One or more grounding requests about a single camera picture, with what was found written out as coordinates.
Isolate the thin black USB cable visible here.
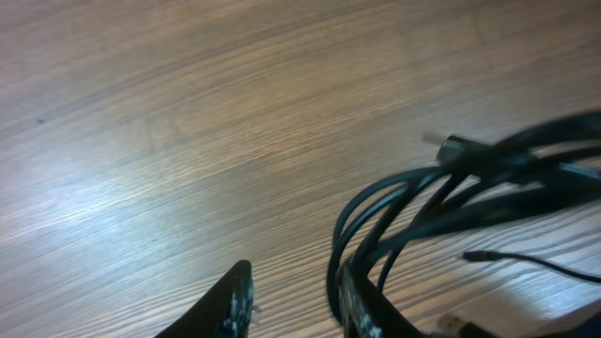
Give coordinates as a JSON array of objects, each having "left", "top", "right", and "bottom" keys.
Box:
[
  {"left": 326, "top": 110, "right": 601, "bottom": 338},
  {"left": 462, "top": 250, "right": 601, "bottom": 284}
]

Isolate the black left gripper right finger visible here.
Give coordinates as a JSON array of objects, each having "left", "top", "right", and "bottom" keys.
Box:
[{"left": 338, "top": 263, "right": 423, "bottom": 338}]

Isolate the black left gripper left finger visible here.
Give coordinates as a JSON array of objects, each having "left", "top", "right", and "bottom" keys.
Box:
[{"left": 156, "top": 260, "right": 254, "bottom": 338}]

